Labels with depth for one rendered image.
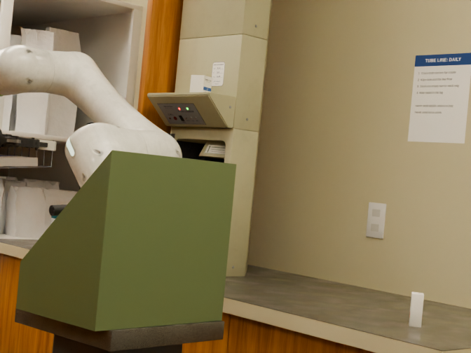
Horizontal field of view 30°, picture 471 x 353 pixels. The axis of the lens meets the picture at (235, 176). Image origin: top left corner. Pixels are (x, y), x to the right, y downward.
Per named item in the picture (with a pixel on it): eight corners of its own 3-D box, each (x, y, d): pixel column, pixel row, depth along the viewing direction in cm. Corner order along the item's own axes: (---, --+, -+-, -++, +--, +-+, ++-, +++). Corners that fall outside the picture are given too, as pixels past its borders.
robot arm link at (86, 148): (165, 180, 196) (132, 117, 205) (108, 180, 185) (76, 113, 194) (137, 216, 203) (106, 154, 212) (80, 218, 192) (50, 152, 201)
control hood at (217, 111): (170, 126, 301) (173, 97, 301) (233, 128, 277) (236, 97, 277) (143, 122, 294) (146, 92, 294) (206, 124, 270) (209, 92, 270)
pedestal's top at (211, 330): (110, 351, 168) (112, 330, 168) (14, 321, 189) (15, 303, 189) (223, 339, 192) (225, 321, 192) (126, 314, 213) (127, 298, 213)
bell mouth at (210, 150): (226, 160, 307) (228, 143, 307) (262, 162, 294) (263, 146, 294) (188, 155, 295) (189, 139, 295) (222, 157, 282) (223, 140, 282)
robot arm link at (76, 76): (200, 150, 209) (92, 45, 240) (146, 148, 197) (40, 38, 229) (180, 195, 214) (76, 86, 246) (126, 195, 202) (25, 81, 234)
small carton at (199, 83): (197, 95, 285) (199, 77, 285) (210, 96, 283) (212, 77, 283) (189, 93, 281) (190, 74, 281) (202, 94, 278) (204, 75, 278)
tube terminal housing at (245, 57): (212, 262, 318) (233, 51, 318) (275, 276, 294) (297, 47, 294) (158, 262, 301) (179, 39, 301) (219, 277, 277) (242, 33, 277)
